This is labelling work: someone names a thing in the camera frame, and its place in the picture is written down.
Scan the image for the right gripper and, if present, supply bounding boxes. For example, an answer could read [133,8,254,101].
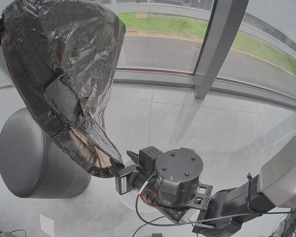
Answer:
[110,150,162,207]

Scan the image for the black plastic bag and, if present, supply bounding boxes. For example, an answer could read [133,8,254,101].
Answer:
[0,0,126,179]

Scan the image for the dark grey round chair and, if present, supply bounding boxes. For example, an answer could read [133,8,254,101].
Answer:
[0,108,92,199]

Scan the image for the window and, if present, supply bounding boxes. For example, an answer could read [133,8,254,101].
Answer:
[0,0,296,109]

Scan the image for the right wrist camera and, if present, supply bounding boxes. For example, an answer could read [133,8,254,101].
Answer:
[138,146,164,179]

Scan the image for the black cable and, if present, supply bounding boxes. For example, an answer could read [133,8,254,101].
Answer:
[136,192,296,226]
[132,216,199,237]

